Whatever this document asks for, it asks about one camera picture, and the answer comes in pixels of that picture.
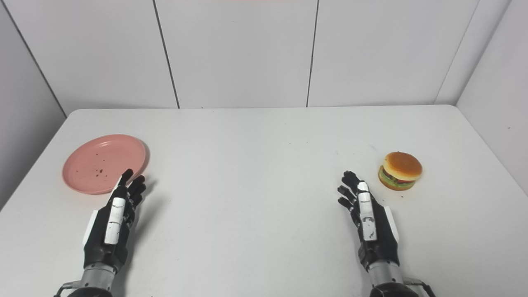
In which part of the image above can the toy hamburger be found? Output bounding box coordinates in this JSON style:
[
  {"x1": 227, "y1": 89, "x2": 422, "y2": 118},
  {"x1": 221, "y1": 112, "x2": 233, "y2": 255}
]
[{"x1": 378, "y1": 151, "x2": 423, "y2": 191}]

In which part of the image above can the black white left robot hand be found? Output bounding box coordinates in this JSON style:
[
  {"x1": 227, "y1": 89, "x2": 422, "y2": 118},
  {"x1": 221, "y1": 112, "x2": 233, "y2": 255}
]
[{"x1": 82, "y1": 169, "x2": 147, "y2": 273}]

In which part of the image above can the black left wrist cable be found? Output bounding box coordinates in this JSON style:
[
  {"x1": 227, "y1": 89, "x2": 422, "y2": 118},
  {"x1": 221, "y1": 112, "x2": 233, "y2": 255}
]
[{"x1": 53, "y1": 280, "x2": 81, "y2": 297}]

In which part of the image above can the pink round plate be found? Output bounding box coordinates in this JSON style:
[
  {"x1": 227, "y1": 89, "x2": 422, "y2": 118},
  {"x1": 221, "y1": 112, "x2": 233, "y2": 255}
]
[{"x1": 62, "y1": 134, "x2": 149, "y2": 195}]

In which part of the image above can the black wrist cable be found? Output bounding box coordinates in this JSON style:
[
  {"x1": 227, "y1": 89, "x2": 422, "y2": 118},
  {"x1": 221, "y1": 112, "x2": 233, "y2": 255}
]
[
  {"x1": 53, "y1": 280, "x2": 81, "y2": 297},
  {"x1": 404, "y1": 278, "x2": 436, "y2": 297}
]

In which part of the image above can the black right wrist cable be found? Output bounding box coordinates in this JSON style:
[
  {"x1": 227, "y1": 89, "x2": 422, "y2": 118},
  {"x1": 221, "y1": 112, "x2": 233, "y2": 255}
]
[{"x1": 404, "y1": 278, "x2": 436, "y2": 297}]

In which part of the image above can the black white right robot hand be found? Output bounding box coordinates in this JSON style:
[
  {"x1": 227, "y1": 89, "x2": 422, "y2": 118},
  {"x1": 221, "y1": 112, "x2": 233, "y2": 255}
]
[{"x1": 337, "y1": 170, "x2": 401, "y2": 273}]

